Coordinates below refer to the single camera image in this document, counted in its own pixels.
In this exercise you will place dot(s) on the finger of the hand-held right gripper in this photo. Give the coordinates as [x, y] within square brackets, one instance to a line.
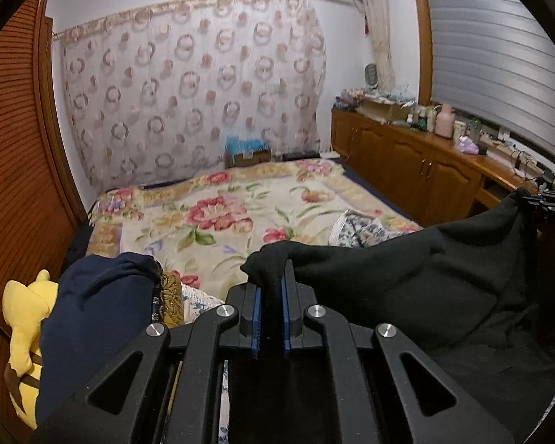
[552, 195]
[543, 207]

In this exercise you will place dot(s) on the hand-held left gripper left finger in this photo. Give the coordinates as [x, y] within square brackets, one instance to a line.
[256, 328]

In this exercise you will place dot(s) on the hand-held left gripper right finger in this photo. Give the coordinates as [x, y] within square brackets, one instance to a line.
[286, 328]

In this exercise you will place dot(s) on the black printed t-shirt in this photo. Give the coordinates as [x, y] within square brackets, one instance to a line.
[397, 268]

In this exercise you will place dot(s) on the gold patterned pillow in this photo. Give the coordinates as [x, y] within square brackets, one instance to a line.
[171, 296]

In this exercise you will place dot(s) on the purple tissue pack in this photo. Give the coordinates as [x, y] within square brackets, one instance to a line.
[467, 145]

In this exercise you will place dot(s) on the floral blanket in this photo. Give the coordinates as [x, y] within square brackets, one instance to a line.
[212, 222]

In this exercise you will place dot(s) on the blue floral bedsheet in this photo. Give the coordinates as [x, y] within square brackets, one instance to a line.
[360, 231]

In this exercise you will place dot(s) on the pink thermos jug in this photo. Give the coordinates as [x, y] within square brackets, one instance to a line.
[445, 122]

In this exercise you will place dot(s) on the grey window blind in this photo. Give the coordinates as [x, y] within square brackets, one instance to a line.
[490, 55]

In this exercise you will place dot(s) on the wooden sideboard cabinet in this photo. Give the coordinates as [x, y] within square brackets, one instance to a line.
[397, 157]

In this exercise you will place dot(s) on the navy cloth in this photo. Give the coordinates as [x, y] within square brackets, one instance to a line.
[92, 314]

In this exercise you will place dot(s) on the cardboard box with blue stuffing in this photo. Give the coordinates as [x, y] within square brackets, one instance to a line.
[249, 157]

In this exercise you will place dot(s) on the open cardboard box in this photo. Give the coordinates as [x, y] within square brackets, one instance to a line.
[384, 111]

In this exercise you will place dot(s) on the small round desk fan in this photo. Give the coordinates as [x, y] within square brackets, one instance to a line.
[371, 74]

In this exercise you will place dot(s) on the cream window curtain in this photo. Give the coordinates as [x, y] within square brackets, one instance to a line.
[379, 32]

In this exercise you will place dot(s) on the yellow plush toy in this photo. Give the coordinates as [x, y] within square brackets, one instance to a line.
[25, 323]

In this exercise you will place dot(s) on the red hanging ornament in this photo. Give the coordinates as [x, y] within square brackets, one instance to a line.
[367, 25]

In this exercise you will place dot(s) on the circle-patterned sheer curtain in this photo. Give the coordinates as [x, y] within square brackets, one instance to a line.
[189, 92]

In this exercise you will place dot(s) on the wooden louvred wardrobe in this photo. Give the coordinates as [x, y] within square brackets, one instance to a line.
[14, 171]

